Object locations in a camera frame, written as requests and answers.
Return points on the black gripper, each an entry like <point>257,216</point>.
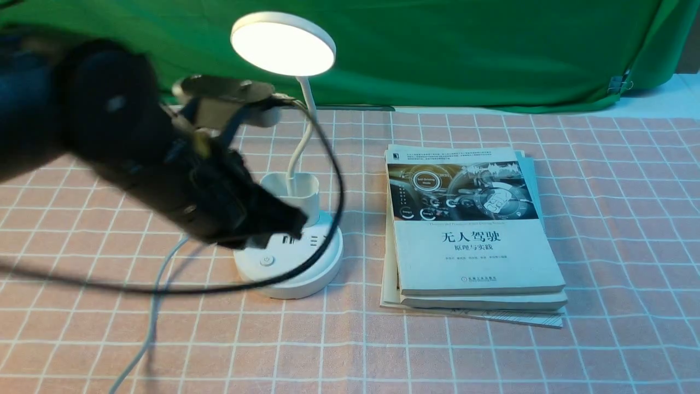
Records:
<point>204,189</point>

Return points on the white desk lamp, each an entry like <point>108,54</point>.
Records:
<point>299,252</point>

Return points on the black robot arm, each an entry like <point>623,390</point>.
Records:
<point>94,98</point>

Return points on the pink checkered tablecloth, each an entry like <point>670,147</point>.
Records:
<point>620,205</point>

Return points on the bottom thin book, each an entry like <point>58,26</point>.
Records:
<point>525,318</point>

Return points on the white top book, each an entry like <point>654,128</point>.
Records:
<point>465,224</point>

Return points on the green backdrop cloth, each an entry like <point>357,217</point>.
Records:
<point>535,57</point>

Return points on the metal binder clip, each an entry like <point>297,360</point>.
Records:
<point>620,84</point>

